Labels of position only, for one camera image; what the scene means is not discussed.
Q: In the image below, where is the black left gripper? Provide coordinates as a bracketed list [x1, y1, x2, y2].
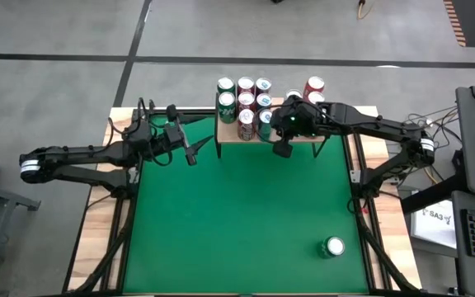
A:
[161, 104, 215, 167]

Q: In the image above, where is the green table mat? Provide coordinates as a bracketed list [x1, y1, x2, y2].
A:
[122, 114, 370, 295]

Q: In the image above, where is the tangled floor cable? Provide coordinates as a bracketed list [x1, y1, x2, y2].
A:
[402, 106, 463, 185]

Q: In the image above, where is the black desk support bar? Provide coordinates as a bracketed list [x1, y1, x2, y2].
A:
[400, 172, 469, 215]

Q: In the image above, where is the red Fanta strawberry can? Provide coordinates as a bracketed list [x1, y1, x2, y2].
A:
[307, 90, 327, 105]
[303, 75, 326, 94]

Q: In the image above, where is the black sleeved cable bundle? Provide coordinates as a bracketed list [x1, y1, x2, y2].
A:
[70, 193, 138, 295]
[350, 197, 414, 294]

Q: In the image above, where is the wooden shelf black metal frame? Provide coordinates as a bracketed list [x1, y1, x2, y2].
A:
[214, 92, 329, 160]

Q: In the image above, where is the white paper sign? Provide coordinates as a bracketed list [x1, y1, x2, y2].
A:
[409, 200, 458, 250]

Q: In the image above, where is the yellow floor cable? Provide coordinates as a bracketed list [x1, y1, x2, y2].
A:
[355, 0, 373, 21]

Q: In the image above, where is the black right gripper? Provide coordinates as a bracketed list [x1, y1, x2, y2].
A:
[269, 98, 329, 159]

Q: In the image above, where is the black metal table frame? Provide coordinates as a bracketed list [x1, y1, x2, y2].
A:
[62, 98, 424, 297]

